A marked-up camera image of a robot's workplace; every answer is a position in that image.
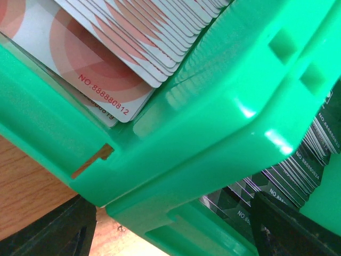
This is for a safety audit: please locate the green bin with red cards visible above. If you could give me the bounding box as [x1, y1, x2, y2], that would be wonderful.
[1, 1, 340, 206]

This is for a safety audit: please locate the black card stack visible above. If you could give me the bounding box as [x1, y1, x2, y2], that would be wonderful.
[200, 82, 340, 255]

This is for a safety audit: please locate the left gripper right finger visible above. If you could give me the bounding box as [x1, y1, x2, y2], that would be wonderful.
[250, 191, 340, 255]

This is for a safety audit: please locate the red white card stack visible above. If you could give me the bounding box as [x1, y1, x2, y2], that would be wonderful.
[1, 1, 230, 123]

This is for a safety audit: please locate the green bin with black cards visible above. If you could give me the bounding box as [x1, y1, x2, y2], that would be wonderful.
[105, 47, 341, 256]

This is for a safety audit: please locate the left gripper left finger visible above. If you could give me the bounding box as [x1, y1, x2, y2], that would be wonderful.
[1, 195, 96, 255]

